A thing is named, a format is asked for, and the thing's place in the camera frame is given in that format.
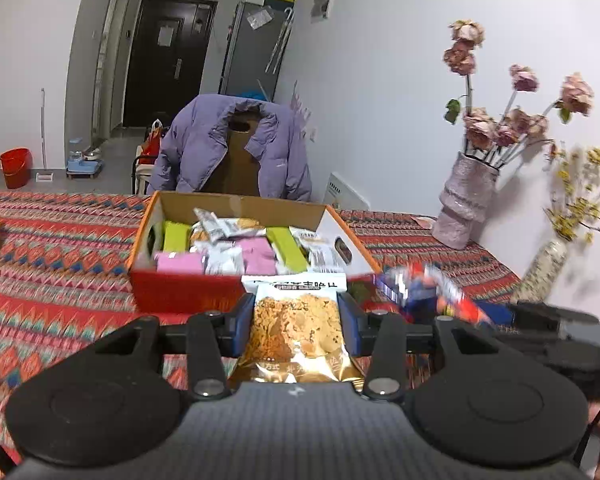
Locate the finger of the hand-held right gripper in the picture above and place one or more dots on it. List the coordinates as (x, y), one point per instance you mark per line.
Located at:
(540, 316)

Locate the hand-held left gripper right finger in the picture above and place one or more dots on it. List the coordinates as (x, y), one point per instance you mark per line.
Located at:
(352, 322)

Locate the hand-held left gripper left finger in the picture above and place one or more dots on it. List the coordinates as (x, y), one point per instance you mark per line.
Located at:
(242, 325)

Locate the gold cracker snack packet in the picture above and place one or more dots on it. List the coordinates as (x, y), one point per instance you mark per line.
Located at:
(295, 330)

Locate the red cardboard box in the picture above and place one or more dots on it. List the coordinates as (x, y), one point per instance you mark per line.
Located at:
(190, 292)

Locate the pink snack packet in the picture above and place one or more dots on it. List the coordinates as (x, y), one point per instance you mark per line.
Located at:
(180, 262)
(257, 255)

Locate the red and blue snack packet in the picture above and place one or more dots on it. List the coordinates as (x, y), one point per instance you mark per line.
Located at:
(445, 292)

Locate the slender floral vase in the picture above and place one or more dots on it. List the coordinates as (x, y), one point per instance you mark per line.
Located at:
(540, 270)

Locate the green snack packet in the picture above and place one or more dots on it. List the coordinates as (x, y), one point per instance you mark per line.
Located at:
(287, 250)
(176, 237)

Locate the yellow flower branches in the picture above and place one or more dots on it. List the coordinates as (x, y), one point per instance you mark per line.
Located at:
(580, 200)

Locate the white panel heater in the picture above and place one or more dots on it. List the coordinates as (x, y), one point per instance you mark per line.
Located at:
(345, 192)

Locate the pink ribbed vase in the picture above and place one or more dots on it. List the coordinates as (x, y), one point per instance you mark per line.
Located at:
(462, 205)

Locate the brown chair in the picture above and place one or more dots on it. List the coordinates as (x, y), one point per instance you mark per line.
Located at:
(242, 160)

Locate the purple puffer jacket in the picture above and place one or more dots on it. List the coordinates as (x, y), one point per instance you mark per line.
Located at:
(190, 150)

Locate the dried pink roses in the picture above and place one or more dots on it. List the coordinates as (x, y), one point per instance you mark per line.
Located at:
(495, 125)

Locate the red bag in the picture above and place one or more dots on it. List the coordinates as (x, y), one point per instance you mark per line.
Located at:
(152, 140)

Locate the blue pet feeder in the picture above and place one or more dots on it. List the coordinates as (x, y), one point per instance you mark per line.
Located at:
(84, 162)

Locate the black entrance door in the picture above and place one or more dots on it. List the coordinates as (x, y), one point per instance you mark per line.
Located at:
(155, 90)

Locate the grey refrigerator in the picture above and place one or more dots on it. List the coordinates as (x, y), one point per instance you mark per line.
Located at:
(245, 60)

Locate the red bucket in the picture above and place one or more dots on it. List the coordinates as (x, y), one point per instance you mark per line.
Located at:
(15, 170)

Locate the white umbrella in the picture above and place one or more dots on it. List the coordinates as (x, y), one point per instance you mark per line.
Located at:
(280, 40)

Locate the white interior door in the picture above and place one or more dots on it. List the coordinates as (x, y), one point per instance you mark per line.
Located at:
(111, 60)

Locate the paper on door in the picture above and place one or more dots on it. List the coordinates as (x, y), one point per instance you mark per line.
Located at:
(166, 33)

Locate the paper on refrigerator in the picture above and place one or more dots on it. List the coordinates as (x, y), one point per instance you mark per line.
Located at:
(259, 17)

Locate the black frame stool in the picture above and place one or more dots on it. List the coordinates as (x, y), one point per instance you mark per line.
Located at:
(142, 175)

